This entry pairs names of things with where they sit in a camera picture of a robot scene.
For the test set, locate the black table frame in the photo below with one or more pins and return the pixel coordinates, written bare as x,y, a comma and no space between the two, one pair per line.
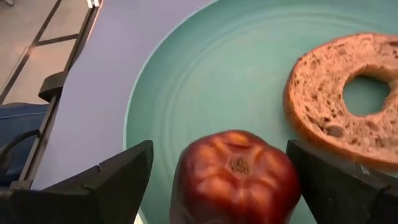
46,124

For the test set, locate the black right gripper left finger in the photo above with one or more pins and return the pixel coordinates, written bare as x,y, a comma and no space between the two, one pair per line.
62,202

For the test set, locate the black table-edge camera mount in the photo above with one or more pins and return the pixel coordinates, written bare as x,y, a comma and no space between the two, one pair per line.
53,87

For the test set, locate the brown bagel half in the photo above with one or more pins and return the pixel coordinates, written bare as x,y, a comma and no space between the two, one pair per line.
317,93

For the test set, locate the dark red apple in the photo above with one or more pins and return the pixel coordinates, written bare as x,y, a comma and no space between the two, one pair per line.
236,186

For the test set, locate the person's leg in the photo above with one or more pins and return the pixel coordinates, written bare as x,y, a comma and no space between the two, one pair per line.
18,121

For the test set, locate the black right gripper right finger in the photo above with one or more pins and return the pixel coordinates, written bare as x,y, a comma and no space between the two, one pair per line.
342,199

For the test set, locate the green round plate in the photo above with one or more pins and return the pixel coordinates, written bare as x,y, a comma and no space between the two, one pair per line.
217,77

